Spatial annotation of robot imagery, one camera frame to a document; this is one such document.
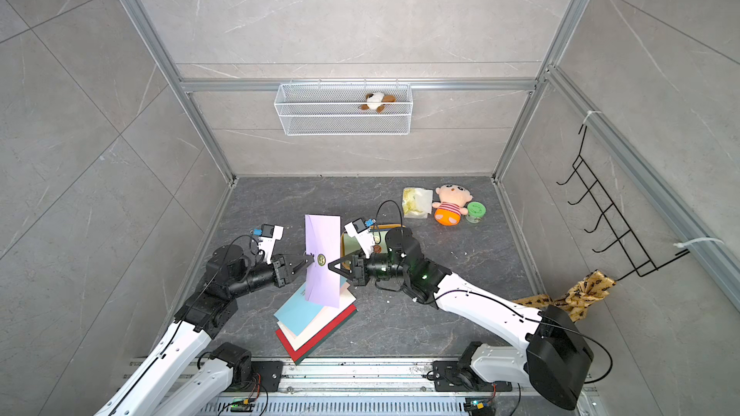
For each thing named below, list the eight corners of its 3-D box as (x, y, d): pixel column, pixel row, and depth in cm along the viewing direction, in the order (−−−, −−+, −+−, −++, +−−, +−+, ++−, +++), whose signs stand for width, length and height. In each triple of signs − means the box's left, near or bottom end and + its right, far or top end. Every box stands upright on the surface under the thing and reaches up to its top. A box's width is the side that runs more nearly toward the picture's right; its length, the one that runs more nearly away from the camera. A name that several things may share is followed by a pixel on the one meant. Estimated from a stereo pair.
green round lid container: (465, 223, 107) (469, 215, 103) (462, 210, 112) (465, 201, 107) (483, 223, 107) (487, 215, 103) (479, 210, 112) (483, 201, 107)
